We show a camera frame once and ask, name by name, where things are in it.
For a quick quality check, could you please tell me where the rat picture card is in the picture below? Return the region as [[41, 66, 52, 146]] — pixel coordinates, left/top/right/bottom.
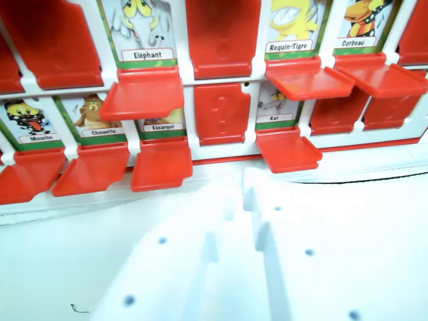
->
[[254, 82, 306, 132]]

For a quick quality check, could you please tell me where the red board flap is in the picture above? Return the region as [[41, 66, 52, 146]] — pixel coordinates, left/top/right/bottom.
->
[[334, 51, 428, 100], [0, 148, 68, 206], [0, 0, 106, 91], [255, 126, 324, 175], [184, 0, 263, 81], [193, 82, 252, 147], [308, 88, 370, 137], [264, 56, 356, 102], [362, 95, 423, 132], [50, 142, 132, 199], [397, 0, 428, 67], [130, 136, 195, 193], [0, 39, 25, 96], [99, 65, 186, 122]]

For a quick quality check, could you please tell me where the tiger shark picture card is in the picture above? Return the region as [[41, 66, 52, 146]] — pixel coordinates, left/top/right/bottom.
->
[[263, 0, 330, 62]]

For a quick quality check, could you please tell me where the snail picture card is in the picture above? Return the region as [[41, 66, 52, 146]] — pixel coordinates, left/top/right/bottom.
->
[[134, 106, 189, 141]]

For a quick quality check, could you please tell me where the fly picture card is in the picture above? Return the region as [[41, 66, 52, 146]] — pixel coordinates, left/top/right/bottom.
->
[[0, 96, 66, 153]]

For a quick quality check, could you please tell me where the black cable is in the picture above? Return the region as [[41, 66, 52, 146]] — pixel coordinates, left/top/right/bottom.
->
[[294, 171, 428, 186]]

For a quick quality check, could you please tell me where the red and white game board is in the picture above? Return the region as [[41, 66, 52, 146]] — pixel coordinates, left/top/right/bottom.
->
[[0, 0, 428, 207]]

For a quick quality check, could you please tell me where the crow picture card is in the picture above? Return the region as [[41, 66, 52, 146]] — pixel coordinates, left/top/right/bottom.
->
[[332, 0, 403, 56]]

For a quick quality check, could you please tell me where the elephant picture card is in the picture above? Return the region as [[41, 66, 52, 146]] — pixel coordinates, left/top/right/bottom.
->
[[99, 0, 180, 72]]

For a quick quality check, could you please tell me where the owl picture card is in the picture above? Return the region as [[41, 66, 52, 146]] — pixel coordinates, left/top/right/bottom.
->
[[53, 93, 128, 146]]

